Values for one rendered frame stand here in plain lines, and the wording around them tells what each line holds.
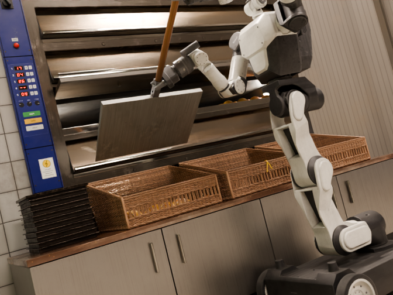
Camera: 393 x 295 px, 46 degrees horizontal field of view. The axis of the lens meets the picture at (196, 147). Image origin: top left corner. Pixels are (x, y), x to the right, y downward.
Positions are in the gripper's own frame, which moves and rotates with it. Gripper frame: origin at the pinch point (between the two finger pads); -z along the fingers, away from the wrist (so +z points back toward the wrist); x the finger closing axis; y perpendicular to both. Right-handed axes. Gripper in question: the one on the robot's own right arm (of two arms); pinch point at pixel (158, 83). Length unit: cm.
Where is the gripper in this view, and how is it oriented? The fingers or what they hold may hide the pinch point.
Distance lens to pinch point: 224.9
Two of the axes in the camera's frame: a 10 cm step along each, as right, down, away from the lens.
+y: -2.9, -5.0, -8.2
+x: -5.0, -6.5, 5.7
